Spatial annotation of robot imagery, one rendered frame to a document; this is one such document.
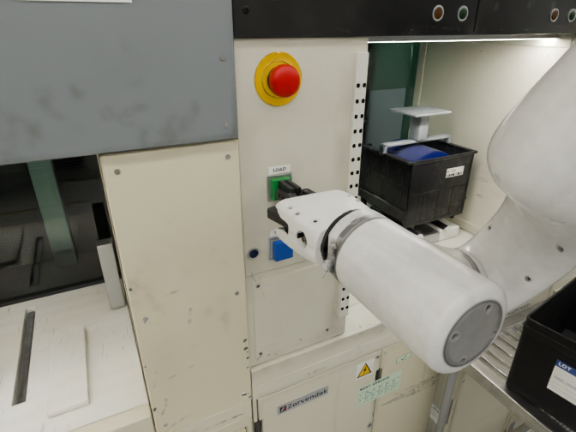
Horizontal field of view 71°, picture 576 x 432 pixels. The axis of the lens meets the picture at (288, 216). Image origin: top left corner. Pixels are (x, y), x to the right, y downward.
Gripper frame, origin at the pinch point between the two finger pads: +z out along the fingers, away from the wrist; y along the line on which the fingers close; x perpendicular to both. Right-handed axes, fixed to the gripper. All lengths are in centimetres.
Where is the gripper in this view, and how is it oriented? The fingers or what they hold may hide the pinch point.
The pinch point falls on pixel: (289, 194)
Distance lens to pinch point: 56.3
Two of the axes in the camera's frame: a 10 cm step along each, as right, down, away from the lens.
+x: 0.0, -9.0, -4.3
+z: -4.4, -3.8, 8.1
